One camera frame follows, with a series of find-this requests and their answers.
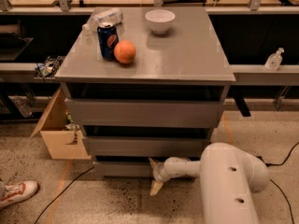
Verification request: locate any grey bottom drawer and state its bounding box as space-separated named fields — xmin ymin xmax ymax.
xmin=93 ymin=160 xmax=203 ymax=180

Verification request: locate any orange fruit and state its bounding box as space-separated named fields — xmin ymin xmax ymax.
xmin=114 ymin=40 xmax=136 ymax=64

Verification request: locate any clear plastic water bottle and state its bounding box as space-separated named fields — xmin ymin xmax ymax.
xmin=82 ymin=7 xmax=123 ymax=32

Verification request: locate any clear sanitizer pump bottle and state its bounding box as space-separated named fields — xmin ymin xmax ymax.
xmin=264 ymin=48 xmax=284 ymax=71

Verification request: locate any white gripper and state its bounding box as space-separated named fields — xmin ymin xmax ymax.
xmin=149 ymin=157 xmax=178 ymax=196

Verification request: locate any grey drawer cabinet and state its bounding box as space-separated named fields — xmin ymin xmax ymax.
xmin=54 ymin=6 xmax=236 ymax=183

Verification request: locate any black floor cable left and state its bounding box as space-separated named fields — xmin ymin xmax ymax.
xmin=33 ymin=166 xmax=95 ymax=224

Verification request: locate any cardboard box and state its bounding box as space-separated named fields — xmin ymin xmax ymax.
xmin=30 ymin=88 xmax=91 ymax=160

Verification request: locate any grey drawer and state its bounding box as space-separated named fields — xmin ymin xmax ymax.
xmin=82 ymin=136 xmax=210 ymax=157
xmin=65 ymin=98 xmax=223 ymax=128
xmin=93 ymin=160 xmax=203 ymax=180

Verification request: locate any clutter tray on shelf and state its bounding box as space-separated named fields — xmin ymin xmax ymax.
xmin=35 ymin=56 xmax=64 ymax=78

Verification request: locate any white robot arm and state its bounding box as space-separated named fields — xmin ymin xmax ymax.
xmin=149 ymin=143 xmax=270 ymax=224

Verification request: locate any blue pepsi can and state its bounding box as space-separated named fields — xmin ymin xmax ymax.
xmin=97 ymin=22 xmax=119 ymax=61

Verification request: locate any grey top drawer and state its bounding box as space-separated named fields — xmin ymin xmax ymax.
xmin=65 ymin=98 xmax=223 ymax=128

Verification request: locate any white ceramic bowl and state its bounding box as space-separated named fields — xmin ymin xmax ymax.
xmin=145 ymin=9 xmax=176 ymax=35

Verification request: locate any grey middle drawer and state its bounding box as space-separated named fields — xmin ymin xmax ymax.
xmin=82 ymin=136 xmax=210 ymax=157

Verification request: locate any white red sneaker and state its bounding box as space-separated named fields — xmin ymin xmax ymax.
xmin=0 ymin=181 xmax=39 ymax=209

